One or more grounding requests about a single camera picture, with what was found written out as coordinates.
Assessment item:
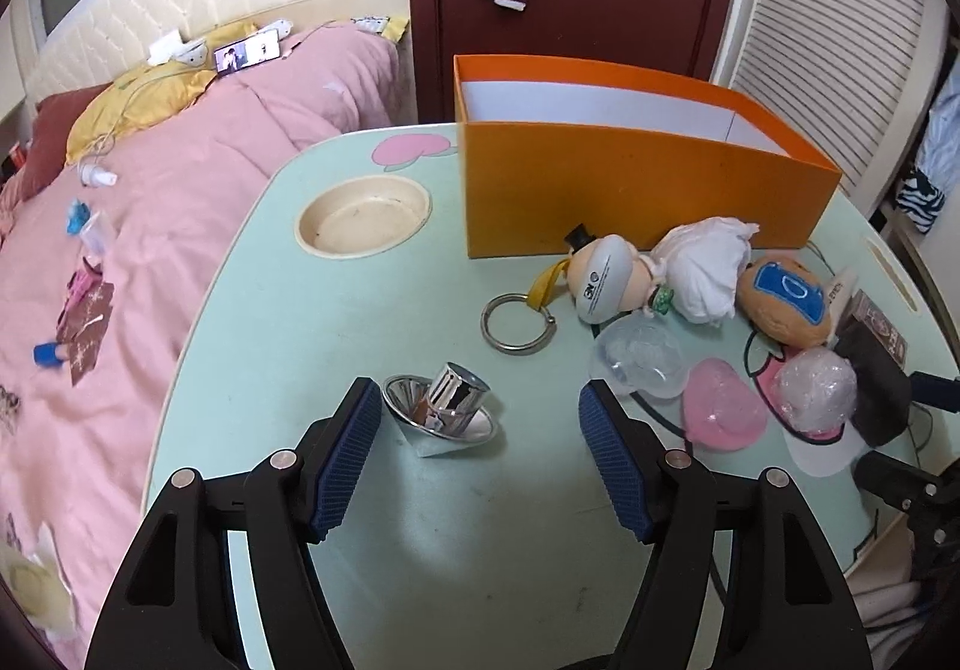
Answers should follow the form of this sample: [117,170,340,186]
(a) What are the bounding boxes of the cartoon head plush keychain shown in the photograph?
[480,225,674,356]

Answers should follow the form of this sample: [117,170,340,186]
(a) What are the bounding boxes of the brown playing card box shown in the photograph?
[851,289,908,366]

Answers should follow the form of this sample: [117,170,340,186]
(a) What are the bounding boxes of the mint green folding table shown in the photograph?
[140,124,960,670]

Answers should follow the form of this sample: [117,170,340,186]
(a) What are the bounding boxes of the pink heart plastic case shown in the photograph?
[682,358,768,452]

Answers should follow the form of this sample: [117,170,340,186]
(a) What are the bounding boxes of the brown bear plush pouch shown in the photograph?
[736,255,832,349]

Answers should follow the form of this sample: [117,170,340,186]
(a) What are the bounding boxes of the clear heart plastic case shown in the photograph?
[589,312,690,400]

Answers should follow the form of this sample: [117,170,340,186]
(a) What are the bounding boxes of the white louvered door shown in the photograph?
[729,0,949,215]

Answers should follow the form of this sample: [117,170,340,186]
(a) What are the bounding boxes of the yellow pillow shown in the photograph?
[65,20,257,166]

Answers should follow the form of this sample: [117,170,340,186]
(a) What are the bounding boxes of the orange cardboard box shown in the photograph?
[454,54,841,259]

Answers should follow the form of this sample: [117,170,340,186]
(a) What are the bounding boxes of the pink quilt bed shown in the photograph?
[2,23,404,668]

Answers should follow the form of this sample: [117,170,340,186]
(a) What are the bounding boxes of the white cosmetic tube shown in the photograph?
[825,267,857,333]

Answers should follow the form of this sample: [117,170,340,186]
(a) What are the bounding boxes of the black wallet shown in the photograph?
[835,321,911,447]

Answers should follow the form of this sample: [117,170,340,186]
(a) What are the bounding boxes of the white cloth bag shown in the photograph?
[649,216,760,325]

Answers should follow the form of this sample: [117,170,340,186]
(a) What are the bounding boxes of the silver metal funnel cup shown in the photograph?
[381,361,500,459]

